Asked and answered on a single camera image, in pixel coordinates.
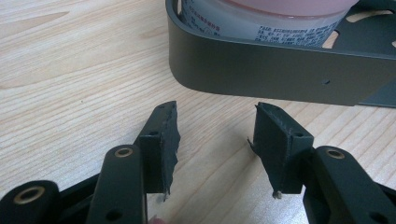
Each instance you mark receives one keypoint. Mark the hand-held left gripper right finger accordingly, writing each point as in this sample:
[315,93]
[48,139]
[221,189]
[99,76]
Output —
[277,146]

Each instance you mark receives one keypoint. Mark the pink jar with white lid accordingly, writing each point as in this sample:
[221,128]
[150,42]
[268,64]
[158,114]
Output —
[249,21]

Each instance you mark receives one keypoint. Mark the black corner shelf rack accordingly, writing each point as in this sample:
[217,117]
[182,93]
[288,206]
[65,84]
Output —
[249,68]

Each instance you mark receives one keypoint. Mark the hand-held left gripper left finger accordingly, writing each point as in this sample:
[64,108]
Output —
[160,146]

